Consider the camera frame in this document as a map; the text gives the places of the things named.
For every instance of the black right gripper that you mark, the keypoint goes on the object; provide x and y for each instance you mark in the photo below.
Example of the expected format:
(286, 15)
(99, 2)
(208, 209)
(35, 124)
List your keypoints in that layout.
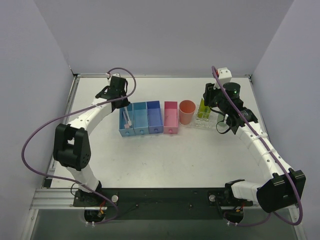
(210, 94)

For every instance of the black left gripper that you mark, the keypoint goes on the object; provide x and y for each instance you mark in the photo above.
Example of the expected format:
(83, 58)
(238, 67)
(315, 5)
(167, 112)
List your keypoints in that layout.
(122, 102)

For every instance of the yellow green toothpaste tube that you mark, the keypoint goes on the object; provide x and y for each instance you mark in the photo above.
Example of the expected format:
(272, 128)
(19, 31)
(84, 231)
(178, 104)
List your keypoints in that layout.
(201, 109)
(206, 112)

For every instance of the orange plastic cup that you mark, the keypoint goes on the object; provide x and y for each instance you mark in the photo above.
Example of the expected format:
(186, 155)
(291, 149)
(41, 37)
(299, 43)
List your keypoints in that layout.
(186, 111)

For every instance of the white pink toothbrush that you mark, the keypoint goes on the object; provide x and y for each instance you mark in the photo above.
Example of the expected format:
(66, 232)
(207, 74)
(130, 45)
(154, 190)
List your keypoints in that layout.
(126, 125)

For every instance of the green plastic cup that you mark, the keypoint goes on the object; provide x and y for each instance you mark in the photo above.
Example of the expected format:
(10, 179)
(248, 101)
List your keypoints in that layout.
(221, 120)

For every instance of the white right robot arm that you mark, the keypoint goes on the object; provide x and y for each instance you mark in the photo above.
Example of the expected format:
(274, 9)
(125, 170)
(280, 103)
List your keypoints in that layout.
(283, 185)

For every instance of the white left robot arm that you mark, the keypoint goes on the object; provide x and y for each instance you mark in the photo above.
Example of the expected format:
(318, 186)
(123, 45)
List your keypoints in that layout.
(71, 141)

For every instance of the clear textured oval tray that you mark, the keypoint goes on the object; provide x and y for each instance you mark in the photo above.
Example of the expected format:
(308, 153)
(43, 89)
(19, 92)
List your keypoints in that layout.
(208, 124)

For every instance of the pink drawer box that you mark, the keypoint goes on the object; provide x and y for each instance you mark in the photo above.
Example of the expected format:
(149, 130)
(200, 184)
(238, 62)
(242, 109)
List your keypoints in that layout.
(171, 117)

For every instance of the purple drawer box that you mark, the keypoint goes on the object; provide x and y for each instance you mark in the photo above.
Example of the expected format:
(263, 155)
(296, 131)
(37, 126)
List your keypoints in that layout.
(155, 120)

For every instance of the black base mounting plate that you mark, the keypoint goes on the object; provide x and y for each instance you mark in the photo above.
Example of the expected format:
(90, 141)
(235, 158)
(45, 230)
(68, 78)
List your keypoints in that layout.
(163, 211)

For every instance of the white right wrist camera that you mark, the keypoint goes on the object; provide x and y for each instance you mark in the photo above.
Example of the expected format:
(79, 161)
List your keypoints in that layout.
(224, 75)

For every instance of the aluminium frame rail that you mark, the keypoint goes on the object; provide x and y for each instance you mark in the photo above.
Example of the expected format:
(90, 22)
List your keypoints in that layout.
(67, 198)

